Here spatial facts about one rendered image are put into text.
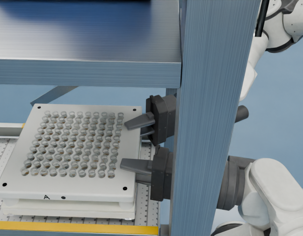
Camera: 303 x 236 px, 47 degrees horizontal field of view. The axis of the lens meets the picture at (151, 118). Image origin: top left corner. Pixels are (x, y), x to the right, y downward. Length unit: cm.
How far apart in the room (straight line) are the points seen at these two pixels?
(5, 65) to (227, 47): 21
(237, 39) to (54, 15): 21
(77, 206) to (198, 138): 34
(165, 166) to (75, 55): 32
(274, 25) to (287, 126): 147
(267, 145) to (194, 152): 181
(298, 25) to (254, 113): 151
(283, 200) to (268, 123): 178
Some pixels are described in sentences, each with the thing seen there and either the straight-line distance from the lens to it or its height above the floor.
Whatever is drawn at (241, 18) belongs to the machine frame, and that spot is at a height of 137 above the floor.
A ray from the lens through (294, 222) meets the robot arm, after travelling 59.
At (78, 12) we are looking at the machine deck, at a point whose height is 133.
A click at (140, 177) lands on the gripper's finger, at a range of 66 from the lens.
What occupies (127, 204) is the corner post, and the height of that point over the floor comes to 98.
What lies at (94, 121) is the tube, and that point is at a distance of 73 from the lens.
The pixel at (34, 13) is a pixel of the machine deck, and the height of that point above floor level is 133.
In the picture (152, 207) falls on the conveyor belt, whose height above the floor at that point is 89.
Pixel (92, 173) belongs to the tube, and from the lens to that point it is 63.
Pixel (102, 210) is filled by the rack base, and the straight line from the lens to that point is 65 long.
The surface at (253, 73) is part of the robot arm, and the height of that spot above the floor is 105.
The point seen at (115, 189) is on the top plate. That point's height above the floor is 101.
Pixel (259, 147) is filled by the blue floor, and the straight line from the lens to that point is 217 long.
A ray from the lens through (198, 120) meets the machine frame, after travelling 36.
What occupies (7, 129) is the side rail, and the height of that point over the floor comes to 91.
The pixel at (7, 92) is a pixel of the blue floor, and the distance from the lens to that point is 268.
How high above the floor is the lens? 150
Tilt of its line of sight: 41 degrees down
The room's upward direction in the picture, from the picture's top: straight up
